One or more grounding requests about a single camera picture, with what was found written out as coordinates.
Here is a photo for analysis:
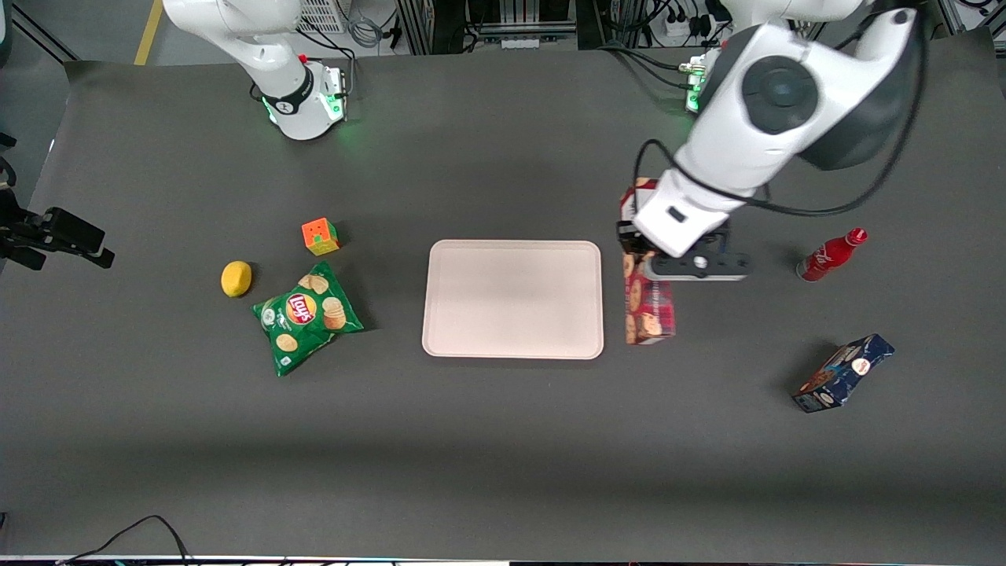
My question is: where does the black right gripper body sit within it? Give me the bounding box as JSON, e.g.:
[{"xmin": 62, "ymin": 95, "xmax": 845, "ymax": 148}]
[{"xmin": 0, "ymin": 187, "xmax": 50, "ymax": 246}]

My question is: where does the red cookie box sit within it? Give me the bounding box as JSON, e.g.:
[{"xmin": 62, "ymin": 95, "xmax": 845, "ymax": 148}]
[{"xmin": 619, "ymin": 178, "xmax": 676, "ymax": 347}]

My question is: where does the pale pink plastic tray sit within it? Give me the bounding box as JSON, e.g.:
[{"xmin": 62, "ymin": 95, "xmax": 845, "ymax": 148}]
[{"xmin": 422, "ymin": 240, "xmax": 605, "ymax": 360}]

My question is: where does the blue cookie box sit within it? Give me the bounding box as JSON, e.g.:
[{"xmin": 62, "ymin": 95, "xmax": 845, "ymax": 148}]
[{"xmin": 792, "ymin": 334, "xmax": 895, "ymax": 413}]

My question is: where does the white perforated box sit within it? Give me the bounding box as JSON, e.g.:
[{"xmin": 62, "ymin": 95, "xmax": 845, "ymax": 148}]
[{"xmin": 297, "ymin": 0, "xmax": 349, "ymax": 35}]

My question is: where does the red cola bottle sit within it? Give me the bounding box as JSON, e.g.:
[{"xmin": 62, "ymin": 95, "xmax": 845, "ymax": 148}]
[{"xmin": 796, "ymin": 228, "xmax": 868, "ymax": 282}]

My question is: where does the yellow lemon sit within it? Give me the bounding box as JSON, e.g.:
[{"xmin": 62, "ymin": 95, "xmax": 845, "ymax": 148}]
[{"xmin": 221, "ymin": 260, "xmax": 254, "ymax": 299}]

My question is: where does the white power strip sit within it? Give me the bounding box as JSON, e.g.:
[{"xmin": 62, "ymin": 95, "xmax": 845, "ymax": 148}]
[{"xmin": 663, "ymin": 6, "xmax": 714, "ymax": 42}]

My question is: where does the dark grey table cover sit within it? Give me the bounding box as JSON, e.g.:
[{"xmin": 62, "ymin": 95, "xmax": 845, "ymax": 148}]
[{"xmin": 0, "ymin": 35, "xmax": 1006, "ymax": 563}]

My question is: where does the green Lays chips bag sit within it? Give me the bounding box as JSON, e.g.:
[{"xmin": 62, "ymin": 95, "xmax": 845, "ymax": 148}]
[{"xmin": 252, "ymin": 262, "xmax": 365, "ymax": 377}]

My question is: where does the orange green puzzle cube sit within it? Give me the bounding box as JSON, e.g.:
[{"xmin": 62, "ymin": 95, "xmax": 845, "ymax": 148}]
[{"xmin": 301, "ymin": 218, "xmax": 341, "ymax": 257}]

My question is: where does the black aluminium equipment rack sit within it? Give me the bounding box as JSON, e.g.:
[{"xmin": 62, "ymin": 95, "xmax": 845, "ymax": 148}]
[{"xmin": 395, "ymin": 0, "xmax": 581, "ymax": 56}]

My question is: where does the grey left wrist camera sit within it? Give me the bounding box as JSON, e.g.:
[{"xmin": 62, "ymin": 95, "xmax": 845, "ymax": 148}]
[{"xmin": 646, "ymin": 250, "xmax": 751, "ymax": 282}]

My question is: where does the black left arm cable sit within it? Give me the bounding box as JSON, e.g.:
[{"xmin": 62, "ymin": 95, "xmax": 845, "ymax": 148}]
[{"xmin": 633, "ymin": 6, "xmax": 930, "ymax": 218}]

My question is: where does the black left base cable bundle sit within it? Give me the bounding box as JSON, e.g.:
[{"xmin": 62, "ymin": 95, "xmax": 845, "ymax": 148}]
[{"xmin": 596, "ymin": 43, "xmax": 696, "ymax": 94}]

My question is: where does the thin black table-edge cable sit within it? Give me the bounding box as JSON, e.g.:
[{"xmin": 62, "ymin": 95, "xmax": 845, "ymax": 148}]
[{"xmin": 59, "ymin": 515, "xmax": 193, "ymax": 566}]

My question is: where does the black right base cable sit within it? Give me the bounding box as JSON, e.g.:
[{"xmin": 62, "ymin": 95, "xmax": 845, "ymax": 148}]
[{"xmin": 299, "ymin": 22, "xmax": 359, "ymax": 101}]

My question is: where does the grey coiled cable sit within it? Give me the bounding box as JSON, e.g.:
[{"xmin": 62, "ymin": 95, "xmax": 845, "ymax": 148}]
[{"xmin": 348, "ymin": 14, "xmax": 387, "ymax": 50}]

